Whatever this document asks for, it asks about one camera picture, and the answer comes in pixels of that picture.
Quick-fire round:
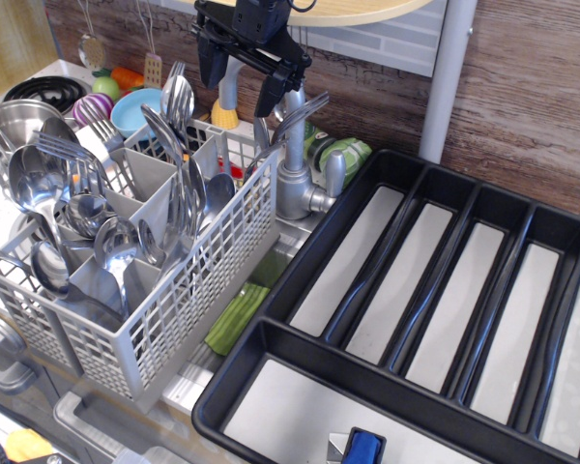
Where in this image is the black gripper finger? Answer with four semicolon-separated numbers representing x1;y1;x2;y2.
197;34;229;89
254;70;290;118

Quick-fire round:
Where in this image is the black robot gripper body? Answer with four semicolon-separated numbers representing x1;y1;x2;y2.
194;1;311;73

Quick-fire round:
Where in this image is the steel spoon back centre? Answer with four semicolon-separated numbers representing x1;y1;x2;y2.
140;103;184;167

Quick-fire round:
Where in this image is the steel spoon middle right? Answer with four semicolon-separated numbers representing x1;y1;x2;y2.
199;172;236;232

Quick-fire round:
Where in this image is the steel spoon front centre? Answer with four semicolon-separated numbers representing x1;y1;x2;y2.
94;216;138;319

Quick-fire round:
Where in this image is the large steel spoon left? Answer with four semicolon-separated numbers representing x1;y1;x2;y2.
8;144;76;273

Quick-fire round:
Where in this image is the grey plastic cutlery basket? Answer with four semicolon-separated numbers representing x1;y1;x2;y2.
0;121;278;412

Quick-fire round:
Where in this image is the steel spoon front left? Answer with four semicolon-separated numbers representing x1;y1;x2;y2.
30;241;70;301

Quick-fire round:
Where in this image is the black cutlery tray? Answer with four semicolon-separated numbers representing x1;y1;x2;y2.
192;150;580;463

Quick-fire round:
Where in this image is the blue object at tray bottom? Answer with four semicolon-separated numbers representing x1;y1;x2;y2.
327;427;387;464

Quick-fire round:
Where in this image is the steel fork back centre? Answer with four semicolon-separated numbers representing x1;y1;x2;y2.
161;61;195;140

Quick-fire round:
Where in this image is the steel fork back right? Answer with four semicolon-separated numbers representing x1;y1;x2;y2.
271;91;330;144

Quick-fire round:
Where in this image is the yellow toy corn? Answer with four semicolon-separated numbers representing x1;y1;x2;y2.
211;100;240;131

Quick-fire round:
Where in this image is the hanging slotted spatula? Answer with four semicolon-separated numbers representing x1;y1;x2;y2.
135;1;162;89

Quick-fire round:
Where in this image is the round wooden shelf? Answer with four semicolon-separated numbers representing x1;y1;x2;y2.
288;0;430;27

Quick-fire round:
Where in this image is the orange toy carrot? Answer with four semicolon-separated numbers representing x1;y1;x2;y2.
110;67;144;90

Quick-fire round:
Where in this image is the blue plastic bowl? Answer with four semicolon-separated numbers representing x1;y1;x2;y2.
110;88;161;138

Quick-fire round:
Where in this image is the grey toy faucet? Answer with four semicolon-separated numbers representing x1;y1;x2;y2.
218;57;339;219

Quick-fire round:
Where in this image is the green toy apple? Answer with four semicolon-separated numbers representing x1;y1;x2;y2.
92;76;121;102

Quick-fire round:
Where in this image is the hanging strainer ladle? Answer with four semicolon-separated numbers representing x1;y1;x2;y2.
77;0;106;73

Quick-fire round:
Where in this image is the purple toy onion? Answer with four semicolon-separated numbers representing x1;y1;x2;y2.
72;93;114;128

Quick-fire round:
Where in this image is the black stove burner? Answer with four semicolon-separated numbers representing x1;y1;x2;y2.
3;76;88;114

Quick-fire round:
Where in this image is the steel fork with long tines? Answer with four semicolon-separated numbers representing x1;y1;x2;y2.
35;131;111;196

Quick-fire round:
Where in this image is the steel pot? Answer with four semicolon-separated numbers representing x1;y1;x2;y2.
0;99;63;147

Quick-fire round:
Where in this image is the grey metal post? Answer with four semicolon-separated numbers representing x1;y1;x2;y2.
419;0;478;164

